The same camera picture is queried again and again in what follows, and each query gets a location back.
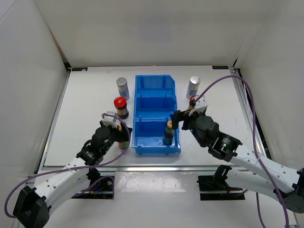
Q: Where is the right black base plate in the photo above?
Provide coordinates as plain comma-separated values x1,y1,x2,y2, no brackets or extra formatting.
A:
197,175,245,201

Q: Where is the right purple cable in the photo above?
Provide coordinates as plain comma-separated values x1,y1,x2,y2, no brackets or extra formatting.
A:
192,75,293,228

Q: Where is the silver-capped shaker can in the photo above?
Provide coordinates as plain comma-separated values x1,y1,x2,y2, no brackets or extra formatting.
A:
186,76,200,100
116,77,130,100

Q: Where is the purple cable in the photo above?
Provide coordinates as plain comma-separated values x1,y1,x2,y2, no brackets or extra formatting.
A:
192,75,293,228
3,113,131,219

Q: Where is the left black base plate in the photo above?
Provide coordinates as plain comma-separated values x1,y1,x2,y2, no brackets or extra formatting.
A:
72,176,115,200

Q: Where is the blue three-compartment plastic bin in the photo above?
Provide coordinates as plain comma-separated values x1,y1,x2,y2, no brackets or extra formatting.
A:
132,75,181,155

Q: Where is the yellow-cap sauce bottle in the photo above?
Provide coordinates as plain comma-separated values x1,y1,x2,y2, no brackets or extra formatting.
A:
162,120,174,145
118,125,128,150

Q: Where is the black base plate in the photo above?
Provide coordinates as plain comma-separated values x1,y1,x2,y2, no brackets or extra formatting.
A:
72,176,115,200
197,175,245,201

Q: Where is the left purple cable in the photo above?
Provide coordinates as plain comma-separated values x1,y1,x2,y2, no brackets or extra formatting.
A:
3,113,131,219

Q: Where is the right black corner label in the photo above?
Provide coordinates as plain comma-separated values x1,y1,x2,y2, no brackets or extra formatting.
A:
212,66,229,70

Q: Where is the left black corner label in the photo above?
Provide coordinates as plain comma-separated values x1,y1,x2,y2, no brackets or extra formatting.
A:
71,67,88,72

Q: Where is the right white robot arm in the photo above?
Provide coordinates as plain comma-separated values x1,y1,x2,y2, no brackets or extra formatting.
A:
170,110,304,213

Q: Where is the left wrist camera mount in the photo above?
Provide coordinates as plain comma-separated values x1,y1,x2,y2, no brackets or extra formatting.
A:
100,111,118,130

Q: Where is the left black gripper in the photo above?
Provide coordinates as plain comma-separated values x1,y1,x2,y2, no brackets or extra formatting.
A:
100,120,132,155

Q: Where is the red-lid chili jar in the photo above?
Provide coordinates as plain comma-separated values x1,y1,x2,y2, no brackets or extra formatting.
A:
187,95,198,115
114,96,129,119

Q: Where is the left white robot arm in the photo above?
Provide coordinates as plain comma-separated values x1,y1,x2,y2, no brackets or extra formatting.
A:
13,122,132,228

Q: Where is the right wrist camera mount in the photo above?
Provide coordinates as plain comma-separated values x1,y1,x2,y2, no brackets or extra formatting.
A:
189,96,208,116

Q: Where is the black corner label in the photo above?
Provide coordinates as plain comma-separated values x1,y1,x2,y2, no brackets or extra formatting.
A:
212,66,229,70
71,67,88,72

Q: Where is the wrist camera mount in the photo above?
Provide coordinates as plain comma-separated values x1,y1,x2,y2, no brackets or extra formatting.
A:
100,111,118,130
189,96,208,116

